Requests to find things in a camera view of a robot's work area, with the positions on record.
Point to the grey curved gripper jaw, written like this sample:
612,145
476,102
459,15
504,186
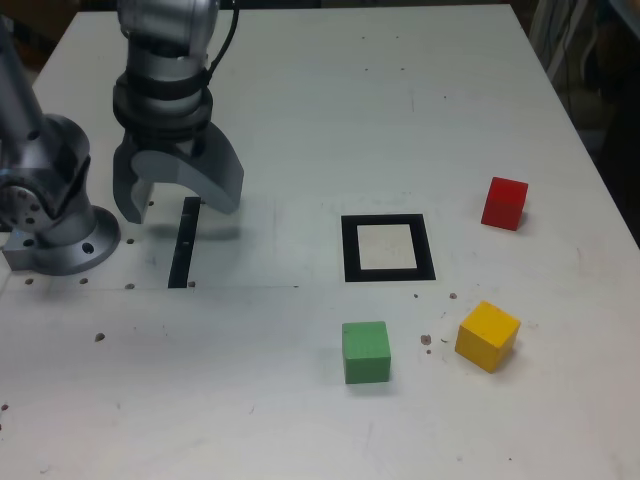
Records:
122,190
215,175

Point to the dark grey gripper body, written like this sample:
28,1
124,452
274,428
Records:
170,143

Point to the green cube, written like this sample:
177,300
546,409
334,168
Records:
366,350

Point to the red cube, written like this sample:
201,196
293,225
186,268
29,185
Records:
502,205

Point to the yellow cube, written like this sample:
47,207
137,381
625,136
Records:
487,335

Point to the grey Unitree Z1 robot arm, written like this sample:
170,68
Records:
55,150

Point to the black tape square outline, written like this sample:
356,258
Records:
350,250

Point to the black tape strip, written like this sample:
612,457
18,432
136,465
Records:
182,250

